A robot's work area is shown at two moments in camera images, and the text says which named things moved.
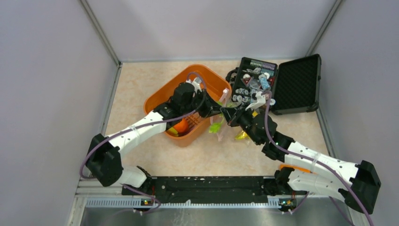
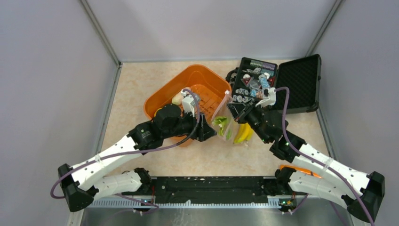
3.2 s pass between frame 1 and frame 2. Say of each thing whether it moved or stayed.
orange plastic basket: stayed
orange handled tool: stayed
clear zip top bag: stayed
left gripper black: moved
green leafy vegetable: moved
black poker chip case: stayed
